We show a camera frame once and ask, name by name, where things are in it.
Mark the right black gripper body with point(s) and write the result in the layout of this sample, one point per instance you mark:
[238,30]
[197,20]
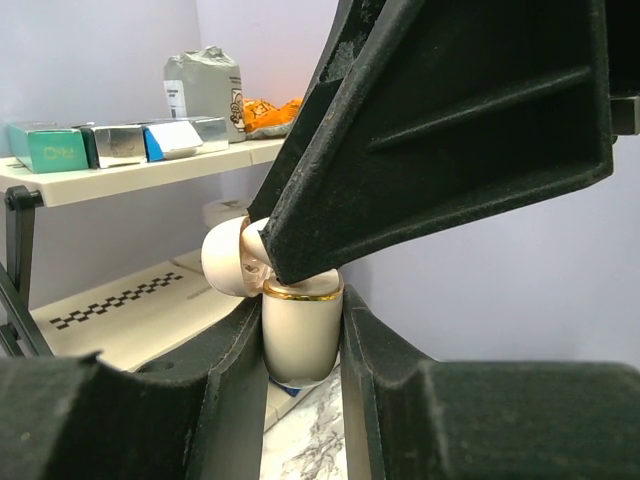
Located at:
[622,18]

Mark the blue Doritos bag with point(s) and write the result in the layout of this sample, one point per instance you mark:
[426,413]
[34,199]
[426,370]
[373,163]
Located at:
[292,392]

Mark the beige earbud charging case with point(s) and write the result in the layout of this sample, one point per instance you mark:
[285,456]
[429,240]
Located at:
[301,322]

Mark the silver blue toothpaste box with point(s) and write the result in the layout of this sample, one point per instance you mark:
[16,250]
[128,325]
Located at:
[170,140]

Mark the grey toothpaste box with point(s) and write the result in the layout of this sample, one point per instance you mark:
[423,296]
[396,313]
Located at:
[110,146]

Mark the toilet paper roll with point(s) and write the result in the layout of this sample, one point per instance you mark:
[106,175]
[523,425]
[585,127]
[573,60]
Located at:
[219,211]

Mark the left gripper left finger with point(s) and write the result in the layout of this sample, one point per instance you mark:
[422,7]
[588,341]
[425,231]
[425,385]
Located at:
[196,412]

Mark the black frame cream shelf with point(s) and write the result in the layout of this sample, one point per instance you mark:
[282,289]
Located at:
[107,261]

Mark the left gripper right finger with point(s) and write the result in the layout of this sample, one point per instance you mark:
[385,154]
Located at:
[408,416]

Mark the teal toothpaste box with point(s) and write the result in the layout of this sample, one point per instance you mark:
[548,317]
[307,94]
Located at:
[47,147]

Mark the orange honey dijon chips bag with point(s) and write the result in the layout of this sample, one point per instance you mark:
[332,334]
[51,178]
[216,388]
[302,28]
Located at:
[263,120]

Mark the beige stem earbud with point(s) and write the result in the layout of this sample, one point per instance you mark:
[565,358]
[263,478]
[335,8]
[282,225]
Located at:
[253,242]

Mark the white popcorn tub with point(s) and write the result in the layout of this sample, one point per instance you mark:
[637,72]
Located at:
[206,83]

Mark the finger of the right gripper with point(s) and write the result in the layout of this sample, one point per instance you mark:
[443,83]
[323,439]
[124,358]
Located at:
[352,25]
[453,111]

